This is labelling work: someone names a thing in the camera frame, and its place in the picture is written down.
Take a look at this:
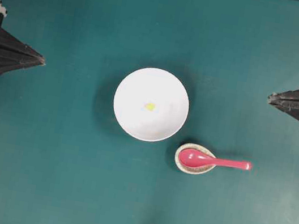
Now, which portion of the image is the pink plastic soup spoon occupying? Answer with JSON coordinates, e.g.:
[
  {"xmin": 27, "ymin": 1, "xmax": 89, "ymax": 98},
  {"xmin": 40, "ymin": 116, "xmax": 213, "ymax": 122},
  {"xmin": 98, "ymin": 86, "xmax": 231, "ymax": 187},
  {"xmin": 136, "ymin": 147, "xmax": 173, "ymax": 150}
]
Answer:
[{"xmin": 178, "ymin": 149, "xmax": 252, "ymax": 170}]

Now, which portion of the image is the yellow hexagonal prism block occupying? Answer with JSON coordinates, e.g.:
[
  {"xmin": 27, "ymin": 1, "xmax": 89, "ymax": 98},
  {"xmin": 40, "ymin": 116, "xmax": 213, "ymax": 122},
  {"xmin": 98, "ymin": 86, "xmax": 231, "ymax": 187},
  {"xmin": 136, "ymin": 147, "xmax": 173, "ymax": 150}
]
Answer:
[{"xmin": 145, "ymin": 103, "xmax": 156, "ymax": 111}]

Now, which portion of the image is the speckled ceramic spoon rest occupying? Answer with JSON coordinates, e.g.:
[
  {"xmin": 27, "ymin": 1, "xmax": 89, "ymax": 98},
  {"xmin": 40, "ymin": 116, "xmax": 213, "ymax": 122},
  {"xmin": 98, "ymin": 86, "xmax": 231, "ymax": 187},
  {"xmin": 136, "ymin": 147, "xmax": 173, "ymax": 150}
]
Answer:
[{"xmin": 174, "ymin": 143, "xmax": 215, "ymax": 175}]

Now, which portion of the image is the white round bowl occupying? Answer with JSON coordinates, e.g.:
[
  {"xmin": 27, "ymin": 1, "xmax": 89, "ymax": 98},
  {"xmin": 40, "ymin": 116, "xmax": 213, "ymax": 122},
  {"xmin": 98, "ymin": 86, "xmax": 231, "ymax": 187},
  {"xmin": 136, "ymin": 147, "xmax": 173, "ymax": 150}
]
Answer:
[{"xmin": 113, "ymin": 67, "xmax": 189, "ymax": 142}]

